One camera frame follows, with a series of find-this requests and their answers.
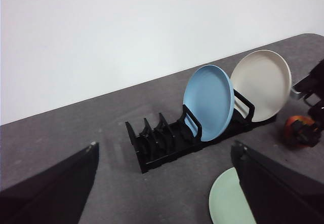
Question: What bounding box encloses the cream plate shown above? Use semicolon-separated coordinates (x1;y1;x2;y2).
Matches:
229;49;293;123

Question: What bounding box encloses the blue plate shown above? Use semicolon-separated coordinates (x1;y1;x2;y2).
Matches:
182;64;235;142

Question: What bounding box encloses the black plate rack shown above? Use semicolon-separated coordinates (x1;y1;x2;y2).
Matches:
125;89;278;174

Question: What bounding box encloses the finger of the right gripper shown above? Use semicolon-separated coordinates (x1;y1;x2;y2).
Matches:
291;122;324;147

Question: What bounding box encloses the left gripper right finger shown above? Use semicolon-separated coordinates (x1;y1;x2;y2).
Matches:
230;140;324;224

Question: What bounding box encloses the red apple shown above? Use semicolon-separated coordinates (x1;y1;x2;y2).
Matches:
285;116;321;148

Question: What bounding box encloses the green plate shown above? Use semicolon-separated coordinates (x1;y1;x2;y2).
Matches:
208;167;257;224

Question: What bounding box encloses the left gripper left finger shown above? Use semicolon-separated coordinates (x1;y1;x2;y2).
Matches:
0;141;100;224

